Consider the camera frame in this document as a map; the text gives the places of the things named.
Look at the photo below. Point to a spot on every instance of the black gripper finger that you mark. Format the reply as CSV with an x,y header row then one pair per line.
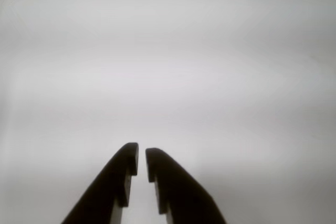
x,y
183,197
105,195

